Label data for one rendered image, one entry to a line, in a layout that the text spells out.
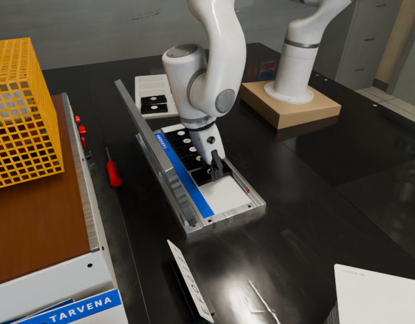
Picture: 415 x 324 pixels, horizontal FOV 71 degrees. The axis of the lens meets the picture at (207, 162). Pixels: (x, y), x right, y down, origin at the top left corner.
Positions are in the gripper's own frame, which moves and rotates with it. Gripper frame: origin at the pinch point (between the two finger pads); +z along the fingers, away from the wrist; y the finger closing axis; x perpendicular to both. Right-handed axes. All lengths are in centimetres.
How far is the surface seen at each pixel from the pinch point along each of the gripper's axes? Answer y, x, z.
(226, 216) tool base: -14.6, 3.9, 1.9
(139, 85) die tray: 69, 2, 4
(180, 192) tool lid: -14.9, 11.6, -12.3
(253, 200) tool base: -12.8, -4.5, 3.7
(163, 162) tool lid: -12.5, 12.3, -18.8
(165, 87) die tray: 63, -7, 6
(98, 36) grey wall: 226, 2, 20
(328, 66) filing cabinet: 179, -213, 113
